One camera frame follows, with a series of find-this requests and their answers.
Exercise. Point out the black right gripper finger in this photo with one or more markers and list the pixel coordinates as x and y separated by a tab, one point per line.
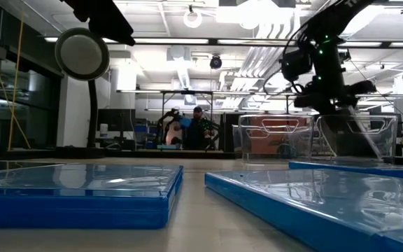
341	129

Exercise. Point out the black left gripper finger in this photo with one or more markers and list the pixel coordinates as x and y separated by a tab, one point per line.
107	17

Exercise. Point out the clear black CD jewel case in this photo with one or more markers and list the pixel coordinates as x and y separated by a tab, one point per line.
12	165
359	147

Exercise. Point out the blue plastic disc case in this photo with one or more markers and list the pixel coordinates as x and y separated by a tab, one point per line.
75	210
310	210
362	171

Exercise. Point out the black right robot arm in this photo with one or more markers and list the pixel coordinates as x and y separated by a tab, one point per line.
331	21

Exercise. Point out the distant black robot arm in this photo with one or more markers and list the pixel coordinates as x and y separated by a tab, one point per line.
168	122

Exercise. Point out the black desk lamp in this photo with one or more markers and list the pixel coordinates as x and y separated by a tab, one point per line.
82	54

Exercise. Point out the clear plastic bin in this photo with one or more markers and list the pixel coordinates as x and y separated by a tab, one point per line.
390	140
257	150

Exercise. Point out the red tool cabinet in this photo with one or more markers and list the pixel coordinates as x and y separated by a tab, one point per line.
271	140

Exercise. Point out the black monitor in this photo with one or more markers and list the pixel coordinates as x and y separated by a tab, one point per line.
115	122

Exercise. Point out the black overhead crossbar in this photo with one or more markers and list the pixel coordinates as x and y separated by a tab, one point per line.
212	42

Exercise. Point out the white container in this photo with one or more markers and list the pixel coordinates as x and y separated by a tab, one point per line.
103	131

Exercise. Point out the person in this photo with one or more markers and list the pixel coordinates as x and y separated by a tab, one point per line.
198	133

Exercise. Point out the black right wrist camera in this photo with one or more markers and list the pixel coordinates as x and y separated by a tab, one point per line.
308	101

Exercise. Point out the distant black rig frame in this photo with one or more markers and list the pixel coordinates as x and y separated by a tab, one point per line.
187	92

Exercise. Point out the black dome camera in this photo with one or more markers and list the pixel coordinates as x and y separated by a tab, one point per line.
215	62

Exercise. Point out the black aluminium table frame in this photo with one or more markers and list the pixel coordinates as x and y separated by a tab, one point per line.
152	154

